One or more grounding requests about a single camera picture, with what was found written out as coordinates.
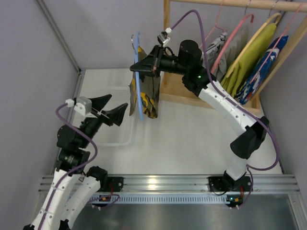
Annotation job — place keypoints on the blue white red trousers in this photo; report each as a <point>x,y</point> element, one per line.
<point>261,70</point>

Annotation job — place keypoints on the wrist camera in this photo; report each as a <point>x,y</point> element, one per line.
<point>163,38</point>
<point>81,105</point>

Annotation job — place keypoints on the grey trousers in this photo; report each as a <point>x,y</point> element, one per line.
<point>232,51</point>

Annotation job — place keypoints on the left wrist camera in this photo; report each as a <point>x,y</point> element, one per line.
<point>81,105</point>

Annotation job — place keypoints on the lime green trousers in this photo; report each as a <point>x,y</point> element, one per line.
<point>247,59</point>

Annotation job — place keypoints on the camouflage trousers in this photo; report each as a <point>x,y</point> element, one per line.
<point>150,92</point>

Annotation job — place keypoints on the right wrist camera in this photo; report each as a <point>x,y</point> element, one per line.
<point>163,38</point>

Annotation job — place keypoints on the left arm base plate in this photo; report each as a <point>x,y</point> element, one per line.
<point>114,184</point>

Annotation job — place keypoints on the pink hanger under blue trousers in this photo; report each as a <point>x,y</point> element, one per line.
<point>275,44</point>

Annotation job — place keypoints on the pink wire hanger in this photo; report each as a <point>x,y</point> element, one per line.
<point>216,26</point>

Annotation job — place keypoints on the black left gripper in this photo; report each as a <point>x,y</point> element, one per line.
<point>101,115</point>

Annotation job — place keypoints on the grey slotted cable duct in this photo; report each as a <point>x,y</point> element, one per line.
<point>165,199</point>

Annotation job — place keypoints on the white black printed trousers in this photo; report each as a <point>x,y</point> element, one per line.
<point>215,47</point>

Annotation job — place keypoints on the clear plastic basket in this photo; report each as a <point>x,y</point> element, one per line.
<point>113,136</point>

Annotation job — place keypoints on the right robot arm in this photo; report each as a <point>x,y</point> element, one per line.
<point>250,130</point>

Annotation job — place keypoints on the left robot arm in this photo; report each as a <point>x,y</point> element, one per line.
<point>72,189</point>

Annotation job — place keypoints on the light blue hanger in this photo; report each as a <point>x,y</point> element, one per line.
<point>136,41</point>

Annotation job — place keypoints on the aluminium rail base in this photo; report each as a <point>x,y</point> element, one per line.
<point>262,183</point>

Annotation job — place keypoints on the wooden clothes rack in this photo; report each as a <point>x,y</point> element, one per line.
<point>172,89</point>

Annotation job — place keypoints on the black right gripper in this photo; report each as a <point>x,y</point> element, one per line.
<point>159,61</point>

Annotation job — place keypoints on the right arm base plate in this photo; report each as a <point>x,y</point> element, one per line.
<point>226,184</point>

